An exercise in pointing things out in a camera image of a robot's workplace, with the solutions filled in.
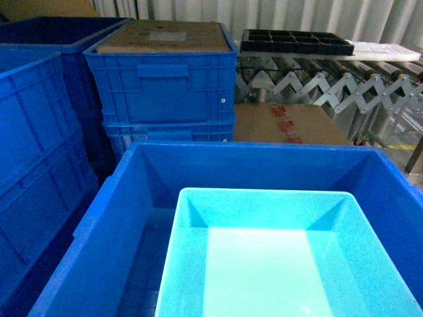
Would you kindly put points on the brown cardboard box red tape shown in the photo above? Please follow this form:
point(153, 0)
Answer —
point(286, 123)

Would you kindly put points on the dark blue crate rear left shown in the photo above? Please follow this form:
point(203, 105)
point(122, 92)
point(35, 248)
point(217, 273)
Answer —
point(69, 36)

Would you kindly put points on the blue stacked crates at left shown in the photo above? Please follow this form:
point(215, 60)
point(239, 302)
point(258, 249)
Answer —
point(45, 172)

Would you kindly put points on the black compartment tray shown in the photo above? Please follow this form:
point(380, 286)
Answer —
point(301, 42)

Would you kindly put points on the large blue plastic bin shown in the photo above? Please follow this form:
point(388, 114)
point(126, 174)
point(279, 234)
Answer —
point(115, 263)

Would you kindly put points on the teal plastic tray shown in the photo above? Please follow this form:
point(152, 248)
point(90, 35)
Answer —
point(239, 252)

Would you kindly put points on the expandable metal roller conveyor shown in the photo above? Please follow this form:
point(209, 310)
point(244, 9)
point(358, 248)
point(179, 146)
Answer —
point(373, 102)

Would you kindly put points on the blue crate with cardboard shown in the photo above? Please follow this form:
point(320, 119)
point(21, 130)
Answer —
point(165, 87)

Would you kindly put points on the blue crate under stack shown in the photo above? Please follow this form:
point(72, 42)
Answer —
point(122, 135)

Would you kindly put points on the cardboard box inside crate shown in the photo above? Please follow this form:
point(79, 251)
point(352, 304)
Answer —
point(165, 36)

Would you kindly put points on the white foam sheet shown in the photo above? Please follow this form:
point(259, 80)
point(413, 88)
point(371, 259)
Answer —
point(370, 51)

